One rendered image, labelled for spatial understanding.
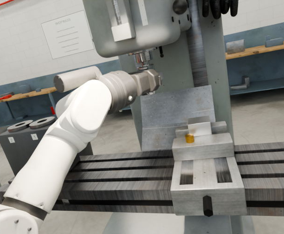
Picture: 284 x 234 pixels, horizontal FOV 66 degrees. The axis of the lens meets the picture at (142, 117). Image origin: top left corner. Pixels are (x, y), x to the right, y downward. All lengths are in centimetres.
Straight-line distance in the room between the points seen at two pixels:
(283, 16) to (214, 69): 405
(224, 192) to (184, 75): 60
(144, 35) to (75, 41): 512
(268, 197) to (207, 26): 64
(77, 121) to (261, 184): 46
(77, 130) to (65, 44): 542
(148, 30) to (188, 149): 30
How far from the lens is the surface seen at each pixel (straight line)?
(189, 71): 98
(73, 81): 45
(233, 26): 482
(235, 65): 486
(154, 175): 69
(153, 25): 52
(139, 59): 60
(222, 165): 56
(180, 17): 70
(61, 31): 581
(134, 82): 53
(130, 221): 69
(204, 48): 97
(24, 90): 637
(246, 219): 162
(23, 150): 90
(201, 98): 97
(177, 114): 98
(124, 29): 49
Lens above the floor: 132
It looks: 17 degrees down
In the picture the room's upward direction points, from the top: 13 degrees counter-clockwise
